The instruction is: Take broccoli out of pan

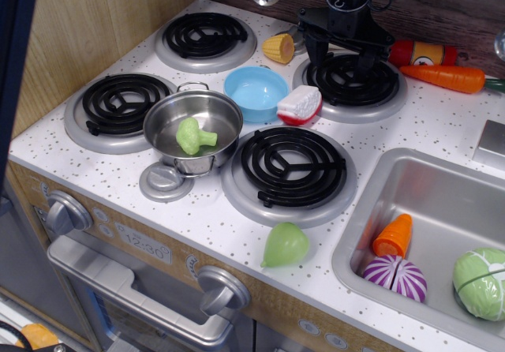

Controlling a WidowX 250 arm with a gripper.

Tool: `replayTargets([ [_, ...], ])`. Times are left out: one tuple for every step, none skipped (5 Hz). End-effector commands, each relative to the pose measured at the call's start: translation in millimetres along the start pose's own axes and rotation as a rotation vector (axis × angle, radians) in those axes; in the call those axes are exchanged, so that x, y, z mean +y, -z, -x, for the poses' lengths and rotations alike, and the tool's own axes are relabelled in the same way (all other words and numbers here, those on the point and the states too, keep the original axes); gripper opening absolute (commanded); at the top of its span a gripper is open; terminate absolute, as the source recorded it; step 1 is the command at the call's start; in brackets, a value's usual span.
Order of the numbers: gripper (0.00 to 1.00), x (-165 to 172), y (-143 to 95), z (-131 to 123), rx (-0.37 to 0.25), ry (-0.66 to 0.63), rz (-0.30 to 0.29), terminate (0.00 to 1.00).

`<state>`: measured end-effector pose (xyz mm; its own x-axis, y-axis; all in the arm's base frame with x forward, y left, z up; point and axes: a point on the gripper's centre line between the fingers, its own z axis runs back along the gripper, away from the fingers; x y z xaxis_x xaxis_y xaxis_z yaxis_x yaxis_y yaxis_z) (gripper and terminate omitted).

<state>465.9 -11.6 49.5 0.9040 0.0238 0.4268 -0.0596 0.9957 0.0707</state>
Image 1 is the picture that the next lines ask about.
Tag orange toy carrot piece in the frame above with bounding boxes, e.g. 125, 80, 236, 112
372, 214, 413, 258

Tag grey oven door handle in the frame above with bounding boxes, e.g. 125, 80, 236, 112
47, 236, 254, 351

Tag grey oven knob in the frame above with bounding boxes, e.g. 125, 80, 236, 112
47, 190, 93, 235
197, 265, 251, 320

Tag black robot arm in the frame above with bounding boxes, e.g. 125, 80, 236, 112
298, 0, 395, 82

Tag grey faucet base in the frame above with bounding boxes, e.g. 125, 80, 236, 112
473, 120, 505, 170

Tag stove burner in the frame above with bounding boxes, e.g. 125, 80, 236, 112
292, 51, 407, 124
221, 126, 357, 228
155, 12, 256, 74
64, 73, 176, 155

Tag green toy cabbage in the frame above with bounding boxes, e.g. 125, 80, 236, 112
452, 248, 504, 321

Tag red toy sausage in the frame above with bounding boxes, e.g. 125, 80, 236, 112
388, 39, 458, 67

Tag light green toy pear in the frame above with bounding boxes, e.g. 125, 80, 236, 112
260, 223, 310, 268

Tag small steel pot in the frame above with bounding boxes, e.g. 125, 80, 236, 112
143, 87, 243, 178

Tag front right stove burner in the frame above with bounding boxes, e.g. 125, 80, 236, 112
221, 126, 357, 228

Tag purple toy onion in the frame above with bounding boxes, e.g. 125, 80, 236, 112
362, 255, 428, 302

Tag small grey round knob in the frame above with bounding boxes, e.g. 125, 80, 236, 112
139, 162, 194, 203

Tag back right stove burner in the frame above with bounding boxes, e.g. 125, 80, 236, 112
292, 51, 407, 124

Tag yellow toy corn piece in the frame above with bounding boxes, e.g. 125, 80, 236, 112
261, 33, 295, 64

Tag left grey oven knob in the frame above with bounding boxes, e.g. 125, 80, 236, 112
47, 190, 93, 235

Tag right grey oven knob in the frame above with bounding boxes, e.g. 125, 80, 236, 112
197, 265, 251, 320

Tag light blue plastic bowl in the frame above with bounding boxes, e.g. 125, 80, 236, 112
223, 66, 290, 123

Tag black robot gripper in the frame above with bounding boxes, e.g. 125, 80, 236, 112
297, 0, 395, 79

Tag back left stove burner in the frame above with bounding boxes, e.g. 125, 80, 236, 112
155, 12, 256, 74

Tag front left stove burner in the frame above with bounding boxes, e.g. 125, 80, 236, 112
64, 73, 176, 155

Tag silver sink basin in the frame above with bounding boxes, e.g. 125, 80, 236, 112
332, 148, 504, 351

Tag yellow object bottom left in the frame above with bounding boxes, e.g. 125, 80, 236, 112
21, 324, 60, 350

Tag oven clock display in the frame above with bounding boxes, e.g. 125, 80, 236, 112
114, 222, 172, 265

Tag red white toy sushi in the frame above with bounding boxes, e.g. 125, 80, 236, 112
277, 85, 323, 125

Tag green toy broccoli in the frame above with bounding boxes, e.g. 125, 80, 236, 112
176, 117, 218, 155

